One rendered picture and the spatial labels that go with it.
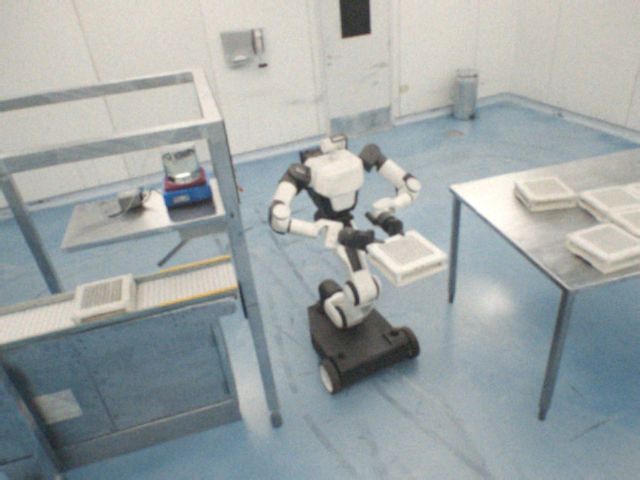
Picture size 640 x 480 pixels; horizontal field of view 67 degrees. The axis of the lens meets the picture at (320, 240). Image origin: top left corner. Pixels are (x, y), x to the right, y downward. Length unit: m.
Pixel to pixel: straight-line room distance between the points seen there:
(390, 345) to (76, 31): 4.30
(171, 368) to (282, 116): 4.17
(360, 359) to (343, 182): 1.01
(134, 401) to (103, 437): 0.27
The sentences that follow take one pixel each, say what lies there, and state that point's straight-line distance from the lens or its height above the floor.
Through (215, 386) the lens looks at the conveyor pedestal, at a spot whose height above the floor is 0.31.
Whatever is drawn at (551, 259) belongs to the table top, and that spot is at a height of 0.88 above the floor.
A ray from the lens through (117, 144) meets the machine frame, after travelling 1.86.
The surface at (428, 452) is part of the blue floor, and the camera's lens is 2.70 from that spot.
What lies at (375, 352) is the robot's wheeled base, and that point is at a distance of 2.87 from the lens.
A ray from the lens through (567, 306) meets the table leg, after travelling 2.39.
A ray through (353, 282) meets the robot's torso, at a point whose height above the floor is 0.65.
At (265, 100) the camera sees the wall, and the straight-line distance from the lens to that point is 6.05.
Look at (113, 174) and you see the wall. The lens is 6.02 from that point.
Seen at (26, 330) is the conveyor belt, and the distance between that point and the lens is 2.51.
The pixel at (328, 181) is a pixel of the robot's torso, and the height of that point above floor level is 1.20.
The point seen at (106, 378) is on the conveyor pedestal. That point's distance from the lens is 2.59.
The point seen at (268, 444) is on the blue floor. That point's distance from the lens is 2.77.
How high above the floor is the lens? 2.21
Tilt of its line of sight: 31 degrees down
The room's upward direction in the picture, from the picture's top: 6 degrees counter-clockwise
